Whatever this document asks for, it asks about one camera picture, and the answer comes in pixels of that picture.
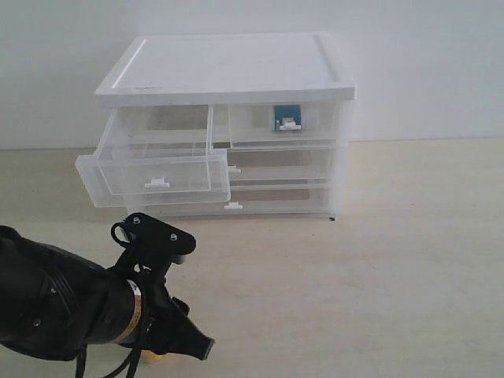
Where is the yellow cheese wedge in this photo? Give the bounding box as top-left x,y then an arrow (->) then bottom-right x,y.
142,350 -> 168,363

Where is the teal bottle with white cap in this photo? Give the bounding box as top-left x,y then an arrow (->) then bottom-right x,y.
273,105 -> 302,132

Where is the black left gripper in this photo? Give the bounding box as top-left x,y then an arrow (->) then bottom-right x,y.
106,259 -> 215,361

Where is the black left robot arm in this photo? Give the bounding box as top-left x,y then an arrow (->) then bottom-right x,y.
1,224 -> 214,361

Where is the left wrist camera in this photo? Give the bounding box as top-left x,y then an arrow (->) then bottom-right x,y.
110,213 -> 196,279

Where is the white plastic drawer cabinet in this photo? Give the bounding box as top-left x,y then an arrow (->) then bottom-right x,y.
95,31 -> 357,220

